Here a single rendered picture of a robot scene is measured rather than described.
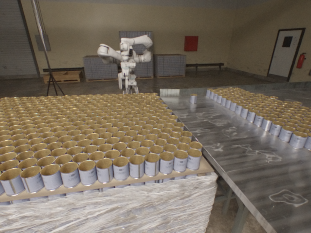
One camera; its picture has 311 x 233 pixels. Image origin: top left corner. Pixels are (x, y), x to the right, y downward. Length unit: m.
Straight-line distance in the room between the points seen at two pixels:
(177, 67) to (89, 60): 4.03
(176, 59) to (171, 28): 2.21
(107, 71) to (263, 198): 7.71
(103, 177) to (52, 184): 0.19
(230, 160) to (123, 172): 0.54
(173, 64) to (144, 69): 1.46
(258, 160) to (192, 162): 0.36
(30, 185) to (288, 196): 1.00
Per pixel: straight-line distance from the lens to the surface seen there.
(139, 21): 9.82
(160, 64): 8.35
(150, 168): 0.77
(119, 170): 0.75
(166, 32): 10.09
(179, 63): 8.62
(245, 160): 1.00
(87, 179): 0.78
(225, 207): 2.03
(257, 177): 0.92
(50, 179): 0.80
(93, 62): 8.07
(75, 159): 0.86
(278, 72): 9.16
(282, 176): 0.99
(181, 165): 0.81
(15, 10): 10.53
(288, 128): 1.33
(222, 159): 0.96
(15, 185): 0.86
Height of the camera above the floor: 1.63
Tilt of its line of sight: 24 degrees down
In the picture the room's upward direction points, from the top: straight up
